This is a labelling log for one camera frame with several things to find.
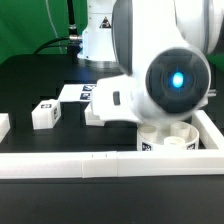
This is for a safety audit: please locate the white round stool seat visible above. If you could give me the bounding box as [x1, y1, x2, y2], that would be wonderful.
[137, 122, 199, 151]

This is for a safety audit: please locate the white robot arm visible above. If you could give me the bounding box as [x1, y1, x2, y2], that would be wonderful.
[91, 0, 224, 123]

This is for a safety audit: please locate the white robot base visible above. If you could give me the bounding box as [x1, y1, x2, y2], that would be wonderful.
[78, 0, 118, 69]

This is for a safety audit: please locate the white marker sheet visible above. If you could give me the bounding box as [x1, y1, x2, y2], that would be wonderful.
[59, 84, 96, 102]

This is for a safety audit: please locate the black cable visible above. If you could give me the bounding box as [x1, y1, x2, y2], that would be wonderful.
[33, 0, 83, 55]

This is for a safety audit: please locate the white front fence rail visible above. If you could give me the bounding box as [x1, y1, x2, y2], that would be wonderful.
[0, 150, 224, 179]

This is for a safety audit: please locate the white fence rail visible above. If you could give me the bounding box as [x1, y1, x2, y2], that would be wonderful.
[0, 113, 10, 143]
[192, 110, 224, 150]
[0, 150, 224, 179]

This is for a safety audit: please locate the white right fence rail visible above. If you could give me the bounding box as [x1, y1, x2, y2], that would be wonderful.
[192, 110, 224, 150]

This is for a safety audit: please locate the white left fence rail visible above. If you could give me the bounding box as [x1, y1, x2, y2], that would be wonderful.
[0, 113, 10, 143]

